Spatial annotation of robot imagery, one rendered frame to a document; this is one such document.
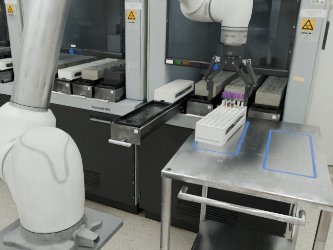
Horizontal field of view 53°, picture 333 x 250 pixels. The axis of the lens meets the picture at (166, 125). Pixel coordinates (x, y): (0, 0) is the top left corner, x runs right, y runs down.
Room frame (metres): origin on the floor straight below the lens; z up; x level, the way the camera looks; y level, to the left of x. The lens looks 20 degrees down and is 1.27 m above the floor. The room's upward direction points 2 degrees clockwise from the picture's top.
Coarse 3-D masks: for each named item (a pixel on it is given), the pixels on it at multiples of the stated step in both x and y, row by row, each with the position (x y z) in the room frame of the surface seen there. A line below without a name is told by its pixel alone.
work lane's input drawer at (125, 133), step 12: (144, 108) 1.47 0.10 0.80; (156, 108) 1.48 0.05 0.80; (168, 108) 1.47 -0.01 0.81; (180, 108) 1.58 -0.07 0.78; (120, 120) 1.26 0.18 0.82; (132, 120) 1.30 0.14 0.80; (144, 120) 1.31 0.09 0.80; (156, 120) 1.33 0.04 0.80; (168, 120) 1.45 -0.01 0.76; (120, 132) 1.23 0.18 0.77; (132, 132) 1.21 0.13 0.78; (144, 132) 1.23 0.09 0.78; (120, 144) 1.18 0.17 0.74
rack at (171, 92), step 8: (176, 80) 1.81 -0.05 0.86; (184, 80) 1.81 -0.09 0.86; (160, 88) 1.62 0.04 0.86; (168, 88) 1.62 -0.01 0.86; (176, 88) 1.62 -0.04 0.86; (184, 88) 1.67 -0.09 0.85; (192, 88) 1.78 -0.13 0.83; (160, 96) 1.55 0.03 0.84; (168, 96) 1.54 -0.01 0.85; (176, 96) 1.68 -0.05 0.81
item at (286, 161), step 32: (256, 128) 1.21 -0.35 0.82; (288, 128) 1.22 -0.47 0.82; (192, 160) 0.91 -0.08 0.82; (224, 160) 0.92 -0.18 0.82; (256, 160) 0.93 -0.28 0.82; (288, 160) 0.93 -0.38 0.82; (320, 160) 0.94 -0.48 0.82; (256, 192) 0.75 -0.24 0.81; (288, 192) 0.75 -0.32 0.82; (320, 192) 0.75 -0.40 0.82; (224, 224) 1.34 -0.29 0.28; (320, 224) 0.70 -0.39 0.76
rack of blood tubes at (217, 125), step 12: (216, 108) 1.25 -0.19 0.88; (228, 108) 1.26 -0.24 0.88; (240, 108) 1.27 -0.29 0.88; (204, 120) 1.12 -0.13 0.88; (216, 120) 1.12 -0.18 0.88; (228, 120) 1.12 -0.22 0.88; (240, 120) 1.23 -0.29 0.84; (204, 132) 1.05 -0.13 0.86; (216, 132) 1.03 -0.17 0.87; (228, 132) 1.09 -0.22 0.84; (216, 144) 1.03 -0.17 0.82
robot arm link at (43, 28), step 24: (48, 0) 0.89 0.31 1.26; (24, 24) 0.90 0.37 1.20; (48, 24) 0.88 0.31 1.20; (24, 48) 0.87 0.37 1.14; (48, 48) 0.88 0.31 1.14; (24, 72) 0.85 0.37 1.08; (48, 72) 0.88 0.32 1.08; (24, 96) 0.84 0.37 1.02; (48, 96) 0.88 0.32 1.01; (0, 120) 0.81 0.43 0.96; (24, 120) 0.81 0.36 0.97; (48, 120) 0.85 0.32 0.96; (0, 144) 0.78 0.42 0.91; (0, 168) 0.75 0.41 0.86
